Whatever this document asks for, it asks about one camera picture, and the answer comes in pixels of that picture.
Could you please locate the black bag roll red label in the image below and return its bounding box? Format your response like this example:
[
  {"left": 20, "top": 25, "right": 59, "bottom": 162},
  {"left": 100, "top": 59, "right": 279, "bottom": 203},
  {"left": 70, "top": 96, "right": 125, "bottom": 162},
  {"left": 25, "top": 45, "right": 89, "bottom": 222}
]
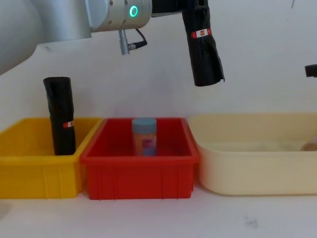
[
  {"left": 182, "top": 6, "right": 225, "bottom": 87},
  {"left": 43, "top": 76, "right": 77, "bottom": 156}
]

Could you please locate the small brown object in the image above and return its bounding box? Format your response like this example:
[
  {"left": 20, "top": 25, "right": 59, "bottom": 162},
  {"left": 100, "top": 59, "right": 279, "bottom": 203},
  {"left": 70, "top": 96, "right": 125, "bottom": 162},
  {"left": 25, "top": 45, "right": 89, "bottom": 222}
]
[{"left": 300, "top": 142, "right": 317, "bottom": 152}]

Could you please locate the cream plastic tub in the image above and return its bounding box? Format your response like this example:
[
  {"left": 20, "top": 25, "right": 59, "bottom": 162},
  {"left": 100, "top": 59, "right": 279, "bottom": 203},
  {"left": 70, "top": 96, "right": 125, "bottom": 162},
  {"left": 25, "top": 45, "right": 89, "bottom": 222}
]
[{"left": 188, "top": 113, "right": 317, "bottom": 197}]

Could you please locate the bottle with blue cap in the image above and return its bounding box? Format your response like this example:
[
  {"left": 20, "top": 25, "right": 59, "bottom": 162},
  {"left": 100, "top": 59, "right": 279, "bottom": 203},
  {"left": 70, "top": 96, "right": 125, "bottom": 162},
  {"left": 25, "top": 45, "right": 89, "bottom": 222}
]
[{"left": 131, "top": 118, "right": 158, "bottom": 157}]

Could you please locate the red plastic bin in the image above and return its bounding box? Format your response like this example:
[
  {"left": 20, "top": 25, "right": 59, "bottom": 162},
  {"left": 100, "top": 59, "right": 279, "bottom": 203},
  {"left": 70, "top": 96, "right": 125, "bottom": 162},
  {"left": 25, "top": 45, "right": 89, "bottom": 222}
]
[{"left": 79, "top": 117, "right": 201, "bottom": 200}]

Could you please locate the yellow plastic bin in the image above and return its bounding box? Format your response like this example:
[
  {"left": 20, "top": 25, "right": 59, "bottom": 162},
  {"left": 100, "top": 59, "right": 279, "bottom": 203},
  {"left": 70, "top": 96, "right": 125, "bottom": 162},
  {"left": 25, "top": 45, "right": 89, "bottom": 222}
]
[{"left": 0, "top": 117, "right": 104, "bottom": 200}]

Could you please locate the thin dark cable silver plug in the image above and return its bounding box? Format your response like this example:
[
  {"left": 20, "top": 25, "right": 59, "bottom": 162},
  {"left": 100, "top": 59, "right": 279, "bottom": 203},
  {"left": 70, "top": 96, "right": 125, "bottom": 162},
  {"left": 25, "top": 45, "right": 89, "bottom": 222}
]
[{"left": 118, "top": 28, "right": 149, "bottom": 56}]

